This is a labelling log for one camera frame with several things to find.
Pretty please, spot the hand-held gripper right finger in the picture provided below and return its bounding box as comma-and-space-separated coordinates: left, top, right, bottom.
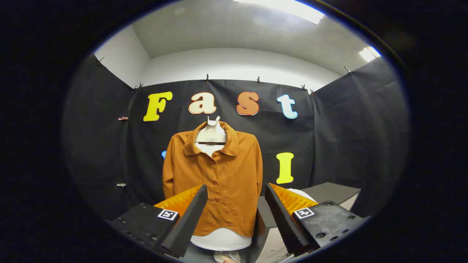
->
264, 183, 367, 257

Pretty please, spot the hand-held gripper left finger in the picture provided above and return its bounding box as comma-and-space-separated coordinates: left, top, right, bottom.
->
105, 184, 209, 259

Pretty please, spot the orange button shirt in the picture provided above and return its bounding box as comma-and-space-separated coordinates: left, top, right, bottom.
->
163, 121, 263, 237

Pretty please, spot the white garment board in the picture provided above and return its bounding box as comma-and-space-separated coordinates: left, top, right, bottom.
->
190, 142, 253, 252

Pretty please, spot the row of black cloth clips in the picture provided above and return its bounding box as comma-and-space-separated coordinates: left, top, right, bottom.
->
96, 56, 352, 95

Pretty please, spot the small ceiling light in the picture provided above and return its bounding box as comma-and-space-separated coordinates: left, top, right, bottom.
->
358, 46, 381, 63

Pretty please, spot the long ceiling light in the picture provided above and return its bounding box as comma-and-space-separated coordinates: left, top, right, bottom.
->
233, 0, 325, 25

